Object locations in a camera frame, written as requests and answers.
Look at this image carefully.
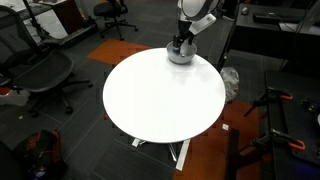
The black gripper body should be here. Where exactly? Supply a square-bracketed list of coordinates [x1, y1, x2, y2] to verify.
[176, 19, 195, 38]

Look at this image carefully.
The grey round bowl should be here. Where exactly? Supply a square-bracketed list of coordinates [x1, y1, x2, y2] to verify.
[166, 42, 198, 65]

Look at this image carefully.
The white crumpled plastic bag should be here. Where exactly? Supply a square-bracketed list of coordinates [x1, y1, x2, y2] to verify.
[219, 66, 240, 103]

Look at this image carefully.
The small black office chair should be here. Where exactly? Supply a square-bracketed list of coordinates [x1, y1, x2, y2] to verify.
[93, 0, 139, 42]

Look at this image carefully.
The black desk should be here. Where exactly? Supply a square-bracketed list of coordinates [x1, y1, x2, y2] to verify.
[218, 3, 320, 73]

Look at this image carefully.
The black slim keyboard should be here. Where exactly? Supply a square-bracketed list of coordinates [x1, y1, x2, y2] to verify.
[252, 12, 284, 24]

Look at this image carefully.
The black electric scooter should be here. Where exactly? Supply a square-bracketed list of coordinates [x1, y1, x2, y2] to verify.
[21, 0, 99, 48]

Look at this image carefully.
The dark brown cabinet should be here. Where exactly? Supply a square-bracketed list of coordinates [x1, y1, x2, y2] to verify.
[53, 0, 84, 34]

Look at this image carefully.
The white table base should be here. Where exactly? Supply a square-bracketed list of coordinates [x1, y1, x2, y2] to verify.
[131, 137, 192, 172]

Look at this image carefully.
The black flat bar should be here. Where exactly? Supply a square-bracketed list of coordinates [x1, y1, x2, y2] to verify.
[225, 128, 241, 180]

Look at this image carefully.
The white cabinet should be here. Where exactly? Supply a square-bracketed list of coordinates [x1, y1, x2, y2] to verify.
[18, 8, 69, 41]

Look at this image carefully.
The black workbench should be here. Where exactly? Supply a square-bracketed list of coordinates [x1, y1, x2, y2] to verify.
[264, 69, 320, 180]

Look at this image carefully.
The black mesh office chair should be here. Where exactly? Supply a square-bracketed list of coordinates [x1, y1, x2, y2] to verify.
[0, 4, 94, 118]

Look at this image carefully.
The red and black bag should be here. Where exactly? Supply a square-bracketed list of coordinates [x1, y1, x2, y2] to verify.
[13, 129, 68, 180]

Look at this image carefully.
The white and red floor object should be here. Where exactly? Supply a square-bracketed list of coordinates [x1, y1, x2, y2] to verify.
[0, 87, 31, 107]

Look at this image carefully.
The black clamp orange handle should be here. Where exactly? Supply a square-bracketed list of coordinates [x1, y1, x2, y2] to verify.
[249, 128, 306, 158]
[243, 87, 294, 118]

